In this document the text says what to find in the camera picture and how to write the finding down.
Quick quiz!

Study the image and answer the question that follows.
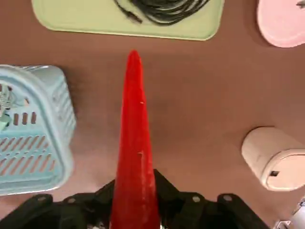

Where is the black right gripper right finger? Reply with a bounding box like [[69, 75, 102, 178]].
[[153, 168, 274, 229]]

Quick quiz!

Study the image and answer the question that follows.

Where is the cream mini trash bin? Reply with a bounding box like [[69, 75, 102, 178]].
[[241, 126, 305, 191]]

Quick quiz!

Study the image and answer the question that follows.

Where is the green plastic tray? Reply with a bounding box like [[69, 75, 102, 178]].
[[30, 0, 225, 41]]

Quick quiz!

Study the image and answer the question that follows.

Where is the blue plastic slotted basket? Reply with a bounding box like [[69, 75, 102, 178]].
[[0, 64, 77, 196]]

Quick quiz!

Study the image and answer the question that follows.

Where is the toy carrot with green leaves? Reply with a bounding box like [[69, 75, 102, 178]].
[[109, 49, 161, 229]]

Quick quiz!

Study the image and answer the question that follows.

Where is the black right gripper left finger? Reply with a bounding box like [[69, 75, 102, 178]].
[[0, 179, 117, 229]]

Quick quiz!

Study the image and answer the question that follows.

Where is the pink round plate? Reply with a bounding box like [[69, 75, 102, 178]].
[[256, 0, 305, 48]]

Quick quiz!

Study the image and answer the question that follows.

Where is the coiled black cable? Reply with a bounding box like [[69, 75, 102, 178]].
[[113, 0, 210, 26]]

